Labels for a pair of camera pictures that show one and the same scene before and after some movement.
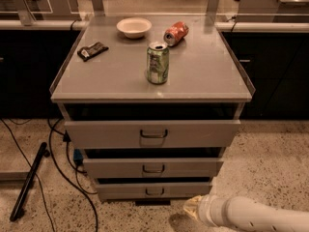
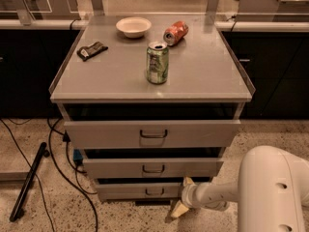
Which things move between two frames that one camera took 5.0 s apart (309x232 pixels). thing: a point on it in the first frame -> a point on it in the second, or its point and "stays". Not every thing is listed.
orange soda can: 177,32 stays
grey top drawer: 152,133 stays
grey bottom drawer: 153,190 stays
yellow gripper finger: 192,204 -> 187,181
